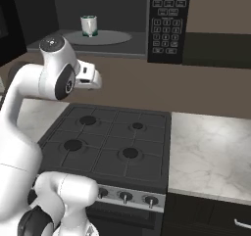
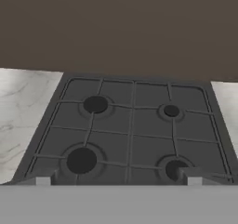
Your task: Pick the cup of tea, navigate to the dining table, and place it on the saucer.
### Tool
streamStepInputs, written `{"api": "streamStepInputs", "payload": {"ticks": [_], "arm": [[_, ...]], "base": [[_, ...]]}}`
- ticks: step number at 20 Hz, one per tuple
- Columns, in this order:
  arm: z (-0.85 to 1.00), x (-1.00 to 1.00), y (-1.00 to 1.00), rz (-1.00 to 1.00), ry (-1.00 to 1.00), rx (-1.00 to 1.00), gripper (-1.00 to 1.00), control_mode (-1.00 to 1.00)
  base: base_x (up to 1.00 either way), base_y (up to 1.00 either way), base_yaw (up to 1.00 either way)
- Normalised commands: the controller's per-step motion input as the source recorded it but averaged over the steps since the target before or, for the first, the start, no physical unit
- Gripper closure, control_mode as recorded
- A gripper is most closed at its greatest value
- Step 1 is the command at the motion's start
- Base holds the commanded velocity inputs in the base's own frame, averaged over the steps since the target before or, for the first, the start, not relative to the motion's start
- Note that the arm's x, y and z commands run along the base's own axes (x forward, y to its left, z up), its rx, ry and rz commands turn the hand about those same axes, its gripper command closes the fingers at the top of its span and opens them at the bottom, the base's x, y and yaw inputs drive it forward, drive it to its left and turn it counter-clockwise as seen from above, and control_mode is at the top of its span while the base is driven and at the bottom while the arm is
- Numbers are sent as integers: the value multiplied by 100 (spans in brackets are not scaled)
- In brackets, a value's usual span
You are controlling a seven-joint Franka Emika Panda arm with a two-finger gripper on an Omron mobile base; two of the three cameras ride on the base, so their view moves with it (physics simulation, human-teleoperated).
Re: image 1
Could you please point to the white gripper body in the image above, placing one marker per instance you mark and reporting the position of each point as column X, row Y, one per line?
column 96, row 82

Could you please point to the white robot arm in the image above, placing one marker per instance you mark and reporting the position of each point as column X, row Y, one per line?
column 19, row 155

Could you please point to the white cup of tea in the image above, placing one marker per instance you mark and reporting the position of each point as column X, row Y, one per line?
column 88, row 25

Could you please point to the grey microwave turntable plate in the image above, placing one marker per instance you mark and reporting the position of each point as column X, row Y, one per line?
column 108, row 37

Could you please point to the black gas hob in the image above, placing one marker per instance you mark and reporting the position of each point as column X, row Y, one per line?
column 108, row 148

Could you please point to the black microwave oven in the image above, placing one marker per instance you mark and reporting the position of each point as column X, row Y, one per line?
column 168, row 24

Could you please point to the black microwave door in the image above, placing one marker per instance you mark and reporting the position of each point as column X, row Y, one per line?
column 10, row 21

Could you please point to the black oven knob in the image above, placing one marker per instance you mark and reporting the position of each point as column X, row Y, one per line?
column 151, row 200
column 125, row 197
column 103, row 192

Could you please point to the black oven with silver panel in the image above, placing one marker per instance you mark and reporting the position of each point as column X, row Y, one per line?
column 130, row 218

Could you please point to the dark cupboard door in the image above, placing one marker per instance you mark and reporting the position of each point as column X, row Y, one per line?
column 186, row 215

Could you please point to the dark drawer front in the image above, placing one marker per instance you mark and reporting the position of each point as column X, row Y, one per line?
column 228, row 217

